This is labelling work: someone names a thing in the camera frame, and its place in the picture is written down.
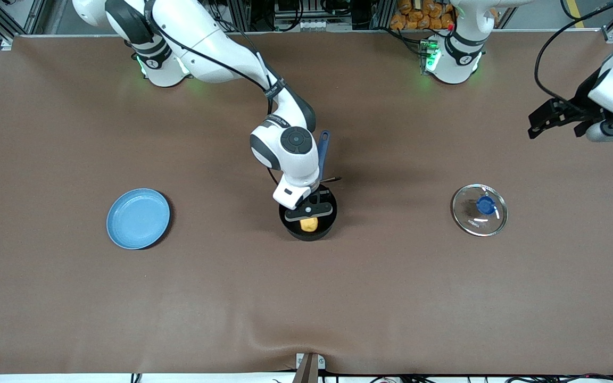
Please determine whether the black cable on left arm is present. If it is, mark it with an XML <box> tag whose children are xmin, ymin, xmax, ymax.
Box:
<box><xmin>534</xmin><ymin>0</ymin><xmax>613</xmax><ymax>104</ymax></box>

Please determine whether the brown table cover mat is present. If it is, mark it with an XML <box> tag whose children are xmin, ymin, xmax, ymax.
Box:
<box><xmin>0</xmin><ymin>29</ymin><xmax>613</xmax><ymax>376</ymax></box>

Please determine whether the green lit controller board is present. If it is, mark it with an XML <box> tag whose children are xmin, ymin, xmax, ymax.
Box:
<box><xmin>419</xmin><ymin>37</ymin><xmax>441</xmax><ymax>73</ymax></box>

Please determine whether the blue plate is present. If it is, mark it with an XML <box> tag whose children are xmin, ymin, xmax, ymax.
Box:
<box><xmin>106</xmin><ymin>188</ymin><xmax>171</xmax><ymax>250</ymax></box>

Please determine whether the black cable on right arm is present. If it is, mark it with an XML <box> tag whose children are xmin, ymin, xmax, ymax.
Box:
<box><xmin>144</xmin><ymin>0</ymin><xmax>286</xmax><ymax>99</ymax></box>

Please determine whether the metal table edge bracket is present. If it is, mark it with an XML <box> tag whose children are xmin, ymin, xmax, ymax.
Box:
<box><xmin>295</xmin><ymin>352</ymin><xmax>326</xmax><ymax>383</ymax></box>

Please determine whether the black pot with blue handle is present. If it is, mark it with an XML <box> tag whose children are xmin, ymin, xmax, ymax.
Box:
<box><xmin>279</xmin><ymin>130</ymin><xmax>338</xmax><ymax>242</ymax></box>

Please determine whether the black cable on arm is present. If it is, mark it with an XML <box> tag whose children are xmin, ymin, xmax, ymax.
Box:
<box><xmin>144</xmin><ymin>0</ymin><xmax>286</xmax><ymax>99</ymax></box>
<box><xmin>534</xmin><ymin>0</ymin><xmax>613</xmax><ymax>104</ymax></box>

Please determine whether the glass lid with blue knob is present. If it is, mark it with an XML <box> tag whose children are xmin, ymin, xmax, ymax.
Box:
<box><xmin>451</xmin><ymin>184</ymin><xmax>508</xmax><ymax>237</ymax></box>

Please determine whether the orange toy food pile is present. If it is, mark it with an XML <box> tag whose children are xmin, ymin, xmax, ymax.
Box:
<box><xmin>390</xmin><ymin>0</ymin><xmax>457</xmax><ymax>31</ymax></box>

